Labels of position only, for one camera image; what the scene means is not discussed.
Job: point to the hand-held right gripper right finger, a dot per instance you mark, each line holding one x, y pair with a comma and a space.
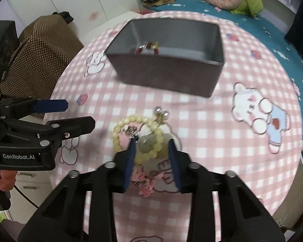
175, 166

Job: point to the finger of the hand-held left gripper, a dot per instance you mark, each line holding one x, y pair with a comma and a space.
75, 126
53, 105

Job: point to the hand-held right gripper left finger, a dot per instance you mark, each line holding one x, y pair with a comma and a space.
130, 161

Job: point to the pearl earring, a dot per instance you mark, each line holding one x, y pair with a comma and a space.
166, 114

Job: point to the silver pearl pendant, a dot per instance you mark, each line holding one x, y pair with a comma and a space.
157, 110

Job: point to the grey metal tin box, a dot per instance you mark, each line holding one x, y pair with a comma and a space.
166, 73

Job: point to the person's left hand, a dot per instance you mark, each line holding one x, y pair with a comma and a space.
6, 179

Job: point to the pink checked tablecloth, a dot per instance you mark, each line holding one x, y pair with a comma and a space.
204, 131

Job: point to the brown dotted cloth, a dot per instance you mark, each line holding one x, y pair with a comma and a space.
40, 55

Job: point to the black cloth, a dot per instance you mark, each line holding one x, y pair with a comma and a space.
64, 17

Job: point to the white cabinet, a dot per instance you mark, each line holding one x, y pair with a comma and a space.
103, 27

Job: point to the pale pink butterfly sticker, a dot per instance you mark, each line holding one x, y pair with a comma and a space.
93, 16

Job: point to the yellow-brown folded cloth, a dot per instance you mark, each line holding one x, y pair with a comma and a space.
166, 1

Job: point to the teal candy-print bed sheet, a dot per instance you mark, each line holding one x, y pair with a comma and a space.
267, 30

